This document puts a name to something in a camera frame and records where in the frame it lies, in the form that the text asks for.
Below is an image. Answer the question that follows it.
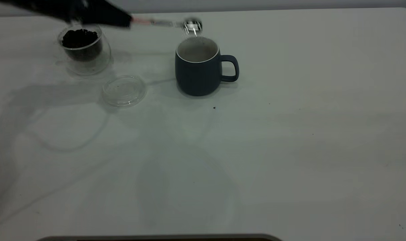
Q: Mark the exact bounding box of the large coffee bean heap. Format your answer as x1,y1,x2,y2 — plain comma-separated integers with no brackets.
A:
62,29,103,62

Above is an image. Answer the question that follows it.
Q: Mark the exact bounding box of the pink-handled metal spoon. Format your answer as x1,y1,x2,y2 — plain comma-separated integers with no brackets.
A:
131,17,203,36

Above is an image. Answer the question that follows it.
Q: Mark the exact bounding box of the round clear glass lid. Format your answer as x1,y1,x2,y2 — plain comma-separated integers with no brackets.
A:
101,74,147,108

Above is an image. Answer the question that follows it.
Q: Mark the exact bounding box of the grey-blue ceramic mug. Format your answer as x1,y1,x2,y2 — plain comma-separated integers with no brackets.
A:
175,36,240,97

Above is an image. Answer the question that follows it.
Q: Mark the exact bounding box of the clear double-wall glass cup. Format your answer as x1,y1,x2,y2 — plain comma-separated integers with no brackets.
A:
57,23,112,76

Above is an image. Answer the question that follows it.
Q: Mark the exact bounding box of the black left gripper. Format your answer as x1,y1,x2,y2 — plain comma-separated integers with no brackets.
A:
0,0,134,29

